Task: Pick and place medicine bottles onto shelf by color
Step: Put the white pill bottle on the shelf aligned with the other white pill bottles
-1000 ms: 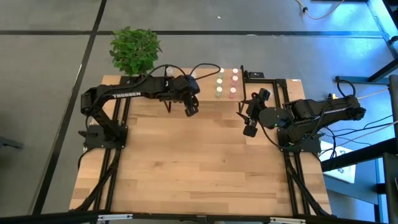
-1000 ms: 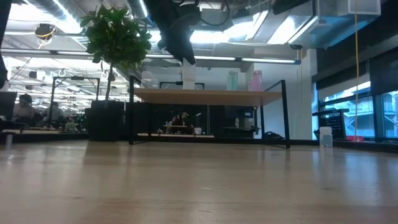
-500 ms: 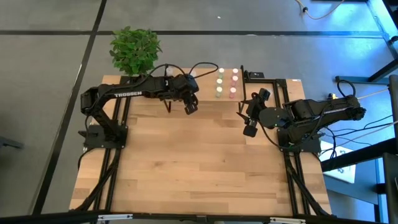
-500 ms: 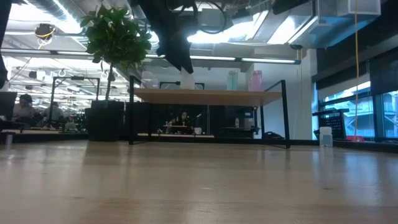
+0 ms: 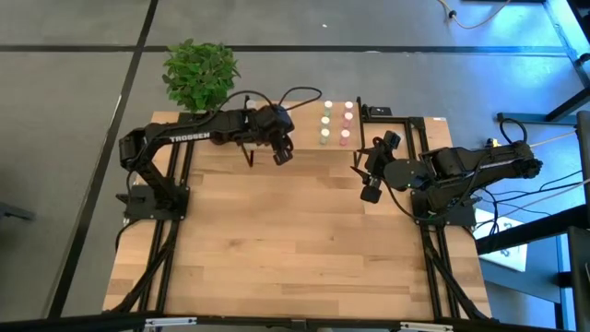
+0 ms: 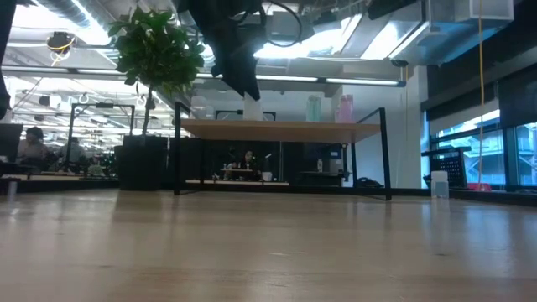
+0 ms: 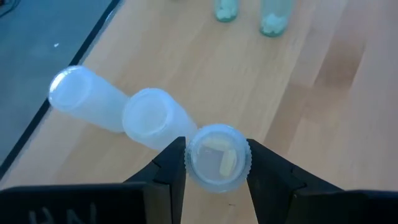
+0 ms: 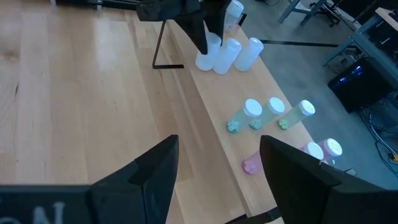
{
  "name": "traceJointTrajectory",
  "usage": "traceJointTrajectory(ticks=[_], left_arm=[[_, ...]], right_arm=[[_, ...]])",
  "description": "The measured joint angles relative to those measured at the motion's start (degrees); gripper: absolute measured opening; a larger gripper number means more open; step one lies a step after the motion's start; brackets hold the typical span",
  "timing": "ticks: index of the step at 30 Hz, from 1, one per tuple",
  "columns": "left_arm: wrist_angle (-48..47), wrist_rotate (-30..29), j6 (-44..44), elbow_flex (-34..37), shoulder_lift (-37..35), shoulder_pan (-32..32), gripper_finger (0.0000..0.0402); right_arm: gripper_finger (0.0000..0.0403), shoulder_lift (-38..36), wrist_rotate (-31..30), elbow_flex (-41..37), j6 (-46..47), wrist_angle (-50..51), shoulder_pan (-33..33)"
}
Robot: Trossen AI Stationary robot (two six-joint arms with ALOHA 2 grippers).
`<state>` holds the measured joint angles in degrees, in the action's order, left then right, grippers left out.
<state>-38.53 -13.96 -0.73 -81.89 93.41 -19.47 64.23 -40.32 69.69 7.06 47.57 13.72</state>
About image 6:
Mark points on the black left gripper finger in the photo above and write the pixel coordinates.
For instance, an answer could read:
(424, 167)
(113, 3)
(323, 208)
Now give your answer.
(245, 81)

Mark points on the pink medicine bottle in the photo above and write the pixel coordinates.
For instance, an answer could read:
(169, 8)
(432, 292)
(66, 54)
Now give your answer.
(346, 108)

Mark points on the wooden shelf with black legs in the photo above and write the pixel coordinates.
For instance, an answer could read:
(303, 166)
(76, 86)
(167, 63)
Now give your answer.
(277, 131)

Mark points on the green leafy potted plant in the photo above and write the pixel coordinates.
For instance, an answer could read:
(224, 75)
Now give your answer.
(155, 50)

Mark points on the person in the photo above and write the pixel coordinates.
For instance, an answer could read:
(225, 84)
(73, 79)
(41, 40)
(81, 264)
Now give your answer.
(73, 149)
(31, 144)
(247, 161)

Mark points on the long ceiling light bar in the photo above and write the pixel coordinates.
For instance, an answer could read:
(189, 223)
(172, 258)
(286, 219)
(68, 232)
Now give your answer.
(327, 80)

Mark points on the white cup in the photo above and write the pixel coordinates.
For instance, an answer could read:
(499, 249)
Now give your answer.
(267, 176)

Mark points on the background wooden desk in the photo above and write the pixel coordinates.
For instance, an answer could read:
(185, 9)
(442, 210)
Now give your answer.
(237, 183)

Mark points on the black plant pot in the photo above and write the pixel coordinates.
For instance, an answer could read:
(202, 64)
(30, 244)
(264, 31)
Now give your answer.
(142, 168)

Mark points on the small black box device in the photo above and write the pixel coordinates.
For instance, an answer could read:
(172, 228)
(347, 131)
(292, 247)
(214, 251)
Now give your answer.
(369, 183)

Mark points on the silver ceiling pipe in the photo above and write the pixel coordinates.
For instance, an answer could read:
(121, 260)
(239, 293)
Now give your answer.
(42, 69)

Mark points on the black perforated panel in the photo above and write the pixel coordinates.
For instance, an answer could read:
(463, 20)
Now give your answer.
(451, 165)

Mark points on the black screen panel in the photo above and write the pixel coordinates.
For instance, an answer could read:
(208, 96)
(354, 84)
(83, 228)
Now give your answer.
(8, 140)

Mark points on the white ceiling box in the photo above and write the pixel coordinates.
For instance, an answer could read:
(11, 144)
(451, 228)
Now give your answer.
(486, 10)

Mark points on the red object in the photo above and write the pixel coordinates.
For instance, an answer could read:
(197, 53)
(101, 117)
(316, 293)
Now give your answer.
(480, 187)

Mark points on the black background rig frame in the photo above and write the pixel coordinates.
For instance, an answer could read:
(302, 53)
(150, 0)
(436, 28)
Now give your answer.
(102, 105)

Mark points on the small grey post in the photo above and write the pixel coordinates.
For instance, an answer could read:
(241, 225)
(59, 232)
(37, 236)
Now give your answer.
(12, 191)

